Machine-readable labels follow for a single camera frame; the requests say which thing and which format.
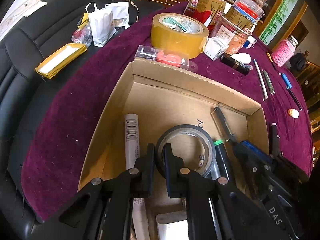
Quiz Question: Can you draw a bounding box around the white marker green cap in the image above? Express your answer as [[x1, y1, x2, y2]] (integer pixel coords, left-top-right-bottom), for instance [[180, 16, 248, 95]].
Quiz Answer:
[[214, 139, 235, 184]]

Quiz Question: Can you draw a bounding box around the small white orange bottle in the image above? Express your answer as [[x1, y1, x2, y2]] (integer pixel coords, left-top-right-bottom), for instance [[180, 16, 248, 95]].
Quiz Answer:
[[287, 108, 299, 119]]

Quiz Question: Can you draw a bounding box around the yellow padded envelope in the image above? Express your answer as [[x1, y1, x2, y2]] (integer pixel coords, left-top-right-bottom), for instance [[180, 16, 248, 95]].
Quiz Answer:
[[35, 43, 87, 79]]

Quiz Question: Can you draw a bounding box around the cardboard tray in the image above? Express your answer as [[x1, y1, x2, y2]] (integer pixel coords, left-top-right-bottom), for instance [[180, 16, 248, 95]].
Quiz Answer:
[[79, 60, 269, 188]]

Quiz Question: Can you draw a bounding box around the yellow packing tape roll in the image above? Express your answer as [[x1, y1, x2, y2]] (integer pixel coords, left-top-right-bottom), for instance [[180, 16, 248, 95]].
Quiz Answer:
[[150, 13, 209, 59]]

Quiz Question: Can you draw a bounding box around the orange label glass jar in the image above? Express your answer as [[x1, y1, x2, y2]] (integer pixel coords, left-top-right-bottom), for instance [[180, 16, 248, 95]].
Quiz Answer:
[[209, 14, 251, 55]]

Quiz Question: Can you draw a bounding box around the blue label plastic jar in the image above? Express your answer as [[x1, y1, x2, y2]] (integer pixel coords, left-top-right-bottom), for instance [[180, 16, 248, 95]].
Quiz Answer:
[[228, 2, 264, 33]]

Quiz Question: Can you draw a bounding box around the black gel pen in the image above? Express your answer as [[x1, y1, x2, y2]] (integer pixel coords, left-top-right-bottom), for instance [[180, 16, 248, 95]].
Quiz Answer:
[[213, 107, 237, 144]]

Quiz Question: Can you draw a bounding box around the purple velvet tablecloth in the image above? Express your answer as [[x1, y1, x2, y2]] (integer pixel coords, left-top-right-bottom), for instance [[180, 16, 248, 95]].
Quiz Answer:
[[20, 15, 313, 221]]

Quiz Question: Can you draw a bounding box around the white cigarette box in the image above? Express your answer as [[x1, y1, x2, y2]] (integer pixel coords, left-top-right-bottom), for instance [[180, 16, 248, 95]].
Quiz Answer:
[[203, 37, 229, 61]]

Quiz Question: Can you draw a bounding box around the clear blister pack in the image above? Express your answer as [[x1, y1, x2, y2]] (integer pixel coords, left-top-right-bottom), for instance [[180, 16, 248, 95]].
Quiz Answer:
[[135, 45, 198, 73]]

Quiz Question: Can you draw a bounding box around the white paper bag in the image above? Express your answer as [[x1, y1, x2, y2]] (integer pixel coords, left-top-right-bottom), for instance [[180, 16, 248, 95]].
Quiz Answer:
[[85, 2, 116, 47]]

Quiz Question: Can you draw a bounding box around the black leather sofa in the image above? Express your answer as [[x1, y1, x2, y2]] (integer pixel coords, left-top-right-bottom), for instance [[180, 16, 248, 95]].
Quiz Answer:
[[1, 0, 115, 239]]

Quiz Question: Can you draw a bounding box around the black pen far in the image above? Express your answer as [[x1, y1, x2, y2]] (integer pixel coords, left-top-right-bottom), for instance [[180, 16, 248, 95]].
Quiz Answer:
[[287, 88, 303, 111]]

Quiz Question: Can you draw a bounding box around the long white marker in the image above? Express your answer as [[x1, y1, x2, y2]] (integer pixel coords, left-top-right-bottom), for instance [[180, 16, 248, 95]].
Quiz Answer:
[[124, 113, 150, 239]]

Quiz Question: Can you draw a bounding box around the white slim pen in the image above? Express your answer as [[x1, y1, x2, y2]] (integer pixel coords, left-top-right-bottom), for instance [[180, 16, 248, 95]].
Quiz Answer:
[[253, 59, 268, 100]]

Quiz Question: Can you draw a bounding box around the black electrical tape roll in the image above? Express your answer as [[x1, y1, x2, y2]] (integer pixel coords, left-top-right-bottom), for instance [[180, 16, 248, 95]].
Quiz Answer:
[[155, 124, 220, 179]]

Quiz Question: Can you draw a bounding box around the pink knitted bottle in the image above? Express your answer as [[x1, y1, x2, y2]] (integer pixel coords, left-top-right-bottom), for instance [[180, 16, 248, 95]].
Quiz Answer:
[[271, 35, 298, 67]]

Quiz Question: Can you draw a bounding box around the black marker pair upper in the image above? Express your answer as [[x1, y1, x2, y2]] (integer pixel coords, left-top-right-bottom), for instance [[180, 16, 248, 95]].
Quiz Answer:
[[269, 123, 280, 158]]

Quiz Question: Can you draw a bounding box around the black lipstick tube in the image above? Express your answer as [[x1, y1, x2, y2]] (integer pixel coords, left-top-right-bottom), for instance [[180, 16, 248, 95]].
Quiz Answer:
[[220, 54, 253, 76]]

